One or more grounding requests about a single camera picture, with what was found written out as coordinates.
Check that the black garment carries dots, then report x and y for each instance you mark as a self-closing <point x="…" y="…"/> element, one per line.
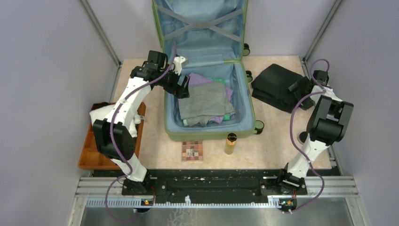
<point x="271" y="87"/>

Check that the gold cap bottle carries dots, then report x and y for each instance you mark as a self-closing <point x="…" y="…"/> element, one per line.
<point x="230" y="143"/>

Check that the orange wooden tray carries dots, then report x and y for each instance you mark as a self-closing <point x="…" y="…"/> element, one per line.
<point x="91" y="159"/>

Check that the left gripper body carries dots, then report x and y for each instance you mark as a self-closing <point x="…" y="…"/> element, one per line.
<point x="169" y="82"/>

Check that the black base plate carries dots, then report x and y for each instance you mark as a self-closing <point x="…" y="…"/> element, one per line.
<point x="208" y="186"/>

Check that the grey garment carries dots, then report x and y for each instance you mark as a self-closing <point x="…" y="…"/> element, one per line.
<point x="202" y="103"/>

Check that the green white tie-dye garment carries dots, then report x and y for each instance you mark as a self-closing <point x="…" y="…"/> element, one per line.
<point x="224" y="118"/>

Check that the green suitcase blue lining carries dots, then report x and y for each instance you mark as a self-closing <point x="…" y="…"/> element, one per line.
<point x="210" y="34"/>

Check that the black round jar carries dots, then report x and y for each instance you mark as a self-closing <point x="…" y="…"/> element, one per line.
<point x="302" y="137"/>

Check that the eyeshadow palette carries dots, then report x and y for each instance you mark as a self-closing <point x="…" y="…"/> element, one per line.
<point x="192" y="151"/>

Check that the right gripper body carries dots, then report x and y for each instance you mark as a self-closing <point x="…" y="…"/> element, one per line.
<point x="302" y="84"/>

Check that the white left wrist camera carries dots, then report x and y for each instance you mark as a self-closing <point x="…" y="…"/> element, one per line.
<point x="178" y="64"/>

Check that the purple t-shirt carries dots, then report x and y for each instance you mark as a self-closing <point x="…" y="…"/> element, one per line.
<point x="196" y="80"/>

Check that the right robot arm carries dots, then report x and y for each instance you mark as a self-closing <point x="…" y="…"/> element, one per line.
<point x="328" y="124"/>

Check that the white fluffy towel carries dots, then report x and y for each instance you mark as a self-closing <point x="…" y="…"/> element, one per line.
<point x="100" y="114"/>

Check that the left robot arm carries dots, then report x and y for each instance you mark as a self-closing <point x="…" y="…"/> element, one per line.
<point x="116" y="134"/>

